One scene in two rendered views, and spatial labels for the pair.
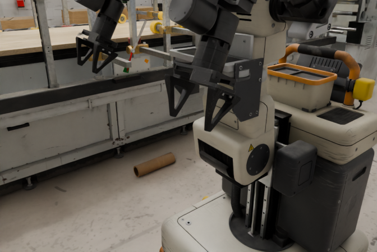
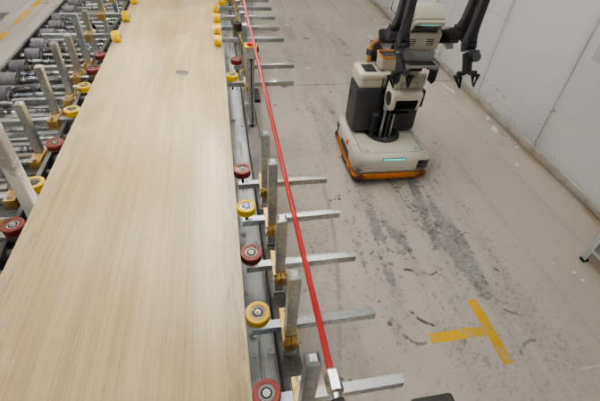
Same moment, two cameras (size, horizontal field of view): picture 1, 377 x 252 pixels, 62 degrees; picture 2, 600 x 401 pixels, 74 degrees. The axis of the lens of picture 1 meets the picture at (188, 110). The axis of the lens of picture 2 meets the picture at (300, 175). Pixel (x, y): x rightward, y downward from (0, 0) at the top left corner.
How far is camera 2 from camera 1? 2.69 m
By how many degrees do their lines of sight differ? 57
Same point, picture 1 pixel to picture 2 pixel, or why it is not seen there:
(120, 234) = (318, 192)
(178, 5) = (476, 57)
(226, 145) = (417, 96)
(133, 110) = not seen: hidden behind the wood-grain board
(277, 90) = (390, 65)
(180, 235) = (373, 155)
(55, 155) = not seen: hidden behind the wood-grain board
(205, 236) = (379, 149)
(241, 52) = (429, 58)
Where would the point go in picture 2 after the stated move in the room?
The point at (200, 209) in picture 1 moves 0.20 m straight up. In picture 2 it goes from (359, 144) to (363, 122)
